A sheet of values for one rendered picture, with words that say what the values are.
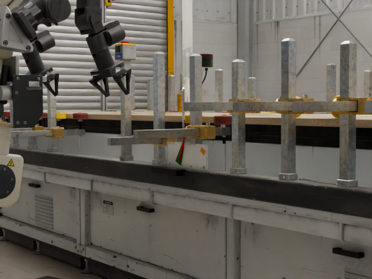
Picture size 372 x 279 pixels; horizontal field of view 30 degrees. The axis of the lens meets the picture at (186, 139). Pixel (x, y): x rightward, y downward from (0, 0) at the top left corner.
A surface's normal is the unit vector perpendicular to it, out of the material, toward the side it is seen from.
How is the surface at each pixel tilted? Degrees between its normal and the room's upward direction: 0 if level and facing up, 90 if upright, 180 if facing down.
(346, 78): 90
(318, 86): 90
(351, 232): 90
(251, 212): 90
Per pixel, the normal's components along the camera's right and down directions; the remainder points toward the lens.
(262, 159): -0.80, 0.04
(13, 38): 0.67, 0.04
